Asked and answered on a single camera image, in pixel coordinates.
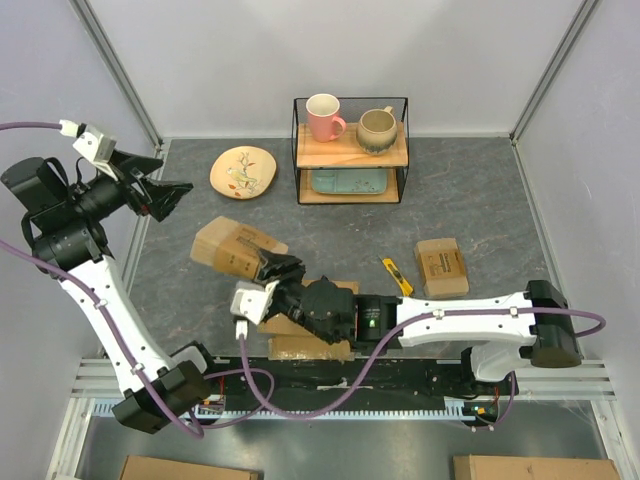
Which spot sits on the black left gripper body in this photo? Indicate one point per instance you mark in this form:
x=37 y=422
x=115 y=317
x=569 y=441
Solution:
x=140 y=203

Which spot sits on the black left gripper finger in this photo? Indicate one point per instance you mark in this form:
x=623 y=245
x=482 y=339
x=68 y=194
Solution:
x=127 y=166
x=162 y=197

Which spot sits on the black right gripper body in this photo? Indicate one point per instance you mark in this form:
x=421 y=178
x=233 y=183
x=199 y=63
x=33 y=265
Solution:
x=289 y=301

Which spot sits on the brown cardboard express box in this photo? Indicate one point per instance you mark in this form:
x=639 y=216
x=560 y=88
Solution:
x=289 y=341

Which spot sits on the kraft scouring pads package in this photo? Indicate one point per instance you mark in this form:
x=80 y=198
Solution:
x=232 y=248
x=442 y=268

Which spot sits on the yellow utility knife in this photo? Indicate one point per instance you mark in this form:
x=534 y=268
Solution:
x=401 y=281

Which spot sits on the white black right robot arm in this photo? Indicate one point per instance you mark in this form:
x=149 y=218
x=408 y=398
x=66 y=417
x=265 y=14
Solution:
x=532 y=326

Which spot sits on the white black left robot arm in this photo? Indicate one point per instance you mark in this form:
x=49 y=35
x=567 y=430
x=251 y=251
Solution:
x=62 y=226

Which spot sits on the cardboard box bottom left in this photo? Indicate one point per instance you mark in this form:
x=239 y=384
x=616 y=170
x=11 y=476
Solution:
x=148 y=468

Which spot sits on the cardboard box bottom right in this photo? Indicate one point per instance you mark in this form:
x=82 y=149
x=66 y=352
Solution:
x=476 y=467

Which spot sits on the beige plate with bird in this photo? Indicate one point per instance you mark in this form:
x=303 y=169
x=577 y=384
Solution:
x=243 y=172

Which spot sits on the teal rectangular ceramic tray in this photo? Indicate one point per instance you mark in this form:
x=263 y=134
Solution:
x=349 y=181

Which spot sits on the pink ceramic mug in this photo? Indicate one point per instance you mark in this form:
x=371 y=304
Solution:
x=324 y=119

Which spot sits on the beige stoneware mug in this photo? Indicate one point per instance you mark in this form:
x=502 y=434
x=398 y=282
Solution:
x=377 y=130

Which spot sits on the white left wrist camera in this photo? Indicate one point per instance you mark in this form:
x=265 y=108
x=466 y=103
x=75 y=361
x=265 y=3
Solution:
x=95 y=147

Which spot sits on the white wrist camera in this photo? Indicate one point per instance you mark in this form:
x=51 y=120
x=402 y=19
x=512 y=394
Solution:
x=252 y=304
x=95 y=147

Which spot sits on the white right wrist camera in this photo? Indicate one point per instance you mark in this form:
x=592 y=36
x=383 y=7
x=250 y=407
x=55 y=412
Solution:
x=252 y=304

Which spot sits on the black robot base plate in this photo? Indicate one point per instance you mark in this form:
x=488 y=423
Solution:
x=311 y=385

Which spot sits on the grey slotted cable duct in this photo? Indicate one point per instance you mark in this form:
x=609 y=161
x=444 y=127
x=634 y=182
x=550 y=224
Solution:
x=447 y=409

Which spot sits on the black wire wooden shelf rack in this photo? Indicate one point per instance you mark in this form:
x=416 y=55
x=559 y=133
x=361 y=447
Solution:
x=345 y=153

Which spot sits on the aluminium frame rail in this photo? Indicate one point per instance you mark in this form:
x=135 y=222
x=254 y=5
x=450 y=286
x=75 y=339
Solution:
x=98 y=35

